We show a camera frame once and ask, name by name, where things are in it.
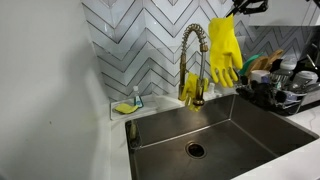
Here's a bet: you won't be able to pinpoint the yellow sponge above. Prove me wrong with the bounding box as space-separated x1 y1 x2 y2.
115 103 138 114

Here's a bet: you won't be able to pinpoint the stainless steel sink basin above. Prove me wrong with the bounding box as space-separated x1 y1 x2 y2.
125 95 319 180

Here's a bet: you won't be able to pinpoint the white soap tray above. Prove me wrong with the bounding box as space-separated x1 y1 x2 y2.
110 95 159 120

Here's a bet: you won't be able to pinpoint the dish drying rack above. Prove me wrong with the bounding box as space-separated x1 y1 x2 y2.
231 43 320 117

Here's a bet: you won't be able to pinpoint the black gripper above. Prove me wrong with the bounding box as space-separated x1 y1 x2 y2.
226 0 268 17

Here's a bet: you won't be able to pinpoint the wooden plates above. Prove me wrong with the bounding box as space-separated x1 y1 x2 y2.
245 49 283 77

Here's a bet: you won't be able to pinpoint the gold spring kitchen faucet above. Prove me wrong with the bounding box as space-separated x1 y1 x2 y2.
177 23 210 107

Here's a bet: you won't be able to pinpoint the yellow rubber glove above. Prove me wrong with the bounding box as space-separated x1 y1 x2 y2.
180 72 200 112
208 15 243 87

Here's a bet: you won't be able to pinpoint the sink drain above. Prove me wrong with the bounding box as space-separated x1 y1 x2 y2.
185 142 206 159

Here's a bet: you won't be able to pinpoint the clear soap bottle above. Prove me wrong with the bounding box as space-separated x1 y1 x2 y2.
133 86 144 108

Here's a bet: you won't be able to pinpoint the white baby bottle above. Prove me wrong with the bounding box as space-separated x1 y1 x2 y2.
280 57 297 77

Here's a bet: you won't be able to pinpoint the green plate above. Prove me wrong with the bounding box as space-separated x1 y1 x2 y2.
239 53 263 76

